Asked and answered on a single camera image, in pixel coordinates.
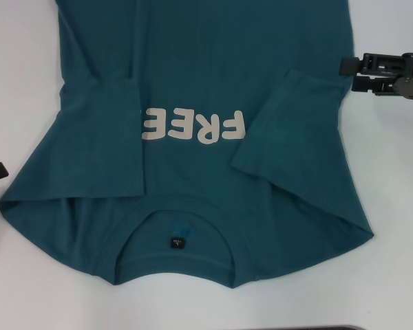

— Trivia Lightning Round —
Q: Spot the teal shirt with FREE print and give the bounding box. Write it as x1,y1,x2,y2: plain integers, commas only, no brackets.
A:
0,0,376,286

